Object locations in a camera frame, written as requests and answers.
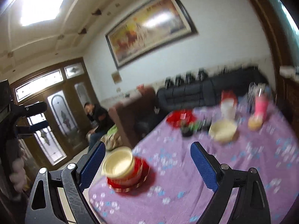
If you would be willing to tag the purple floral tablecloth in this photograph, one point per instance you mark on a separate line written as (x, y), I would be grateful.
(181, 180)

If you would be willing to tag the pink gloved left hand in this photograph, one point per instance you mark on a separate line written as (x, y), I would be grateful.
(18, 153)

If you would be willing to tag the seated man in black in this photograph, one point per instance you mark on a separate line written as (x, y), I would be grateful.
(95, 112)

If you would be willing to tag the red plate at table edge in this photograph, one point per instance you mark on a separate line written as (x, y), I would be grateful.
(144, 175)

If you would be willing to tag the black leather sofa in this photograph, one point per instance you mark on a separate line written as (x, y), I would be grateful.
(200, 93)

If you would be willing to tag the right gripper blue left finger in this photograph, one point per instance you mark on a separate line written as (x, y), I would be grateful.
(89, 164)

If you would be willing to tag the dark mug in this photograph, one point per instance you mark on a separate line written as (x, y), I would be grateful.
(186, 131)

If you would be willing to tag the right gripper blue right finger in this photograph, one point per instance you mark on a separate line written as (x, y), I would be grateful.
(207, 166)

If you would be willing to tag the green packet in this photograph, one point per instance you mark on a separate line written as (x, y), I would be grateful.
(197, 125)

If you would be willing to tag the red gold-rimmed flower plate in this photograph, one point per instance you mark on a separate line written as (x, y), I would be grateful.
(130, 179)

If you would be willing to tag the wooden glass door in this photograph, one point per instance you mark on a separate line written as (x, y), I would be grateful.
(65, 88)

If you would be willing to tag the brown armchair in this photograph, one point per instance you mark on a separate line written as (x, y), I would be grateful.
(128, 111)

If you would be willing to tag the pink sleeved bottle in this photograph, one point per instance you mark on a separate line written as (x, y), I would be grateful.
(261, 104)

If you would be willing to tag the framed horse painting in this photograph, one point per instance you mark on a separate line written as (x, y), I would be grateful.
(154, 24)

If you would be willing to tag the white plastic jar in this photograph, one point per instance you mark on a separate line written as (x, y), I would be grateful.
(228, 109)

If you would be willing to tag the bagged snack bowl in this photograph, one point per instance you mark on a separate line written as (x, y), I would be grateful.
(255, 123)

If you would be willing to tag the far red plate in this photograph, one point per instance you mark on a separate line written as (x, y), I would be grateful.
(177, 117)

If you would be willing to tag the cream plastic bowl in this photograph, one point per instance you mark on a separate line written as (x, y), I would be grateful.
(118, 164)
(223, 130)

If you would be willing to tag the small wall plaque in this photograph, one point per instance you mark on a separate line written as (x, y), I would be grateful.
(116, 77)

